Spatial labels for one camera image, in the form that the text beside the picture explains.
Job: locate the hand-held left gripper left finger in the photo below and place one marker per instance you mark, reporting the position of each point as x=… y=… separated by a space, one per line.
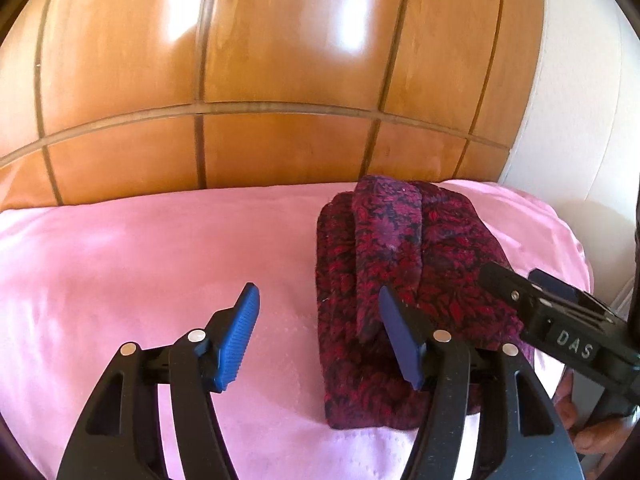
x=237 y=335

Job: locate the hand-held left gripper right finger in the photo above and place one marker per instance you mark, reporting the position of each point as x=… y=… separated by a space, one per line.
x=400 y=340

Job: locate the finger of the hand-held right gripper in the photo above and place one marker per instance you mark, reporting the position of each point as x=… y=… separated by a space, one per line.
x=505 y=285
x=550 y=284

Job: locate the red black knitted sweater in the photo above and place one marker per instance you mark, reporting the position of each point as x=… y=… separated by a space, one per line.
x=450 y=250

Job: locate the person's right hand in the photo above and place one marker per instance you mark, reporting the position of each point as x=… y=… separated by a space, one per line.
x=564 y=400

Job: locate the pink bed sheet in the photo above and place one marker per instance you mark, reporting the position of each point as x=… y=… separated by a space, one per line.
x=125 y=260

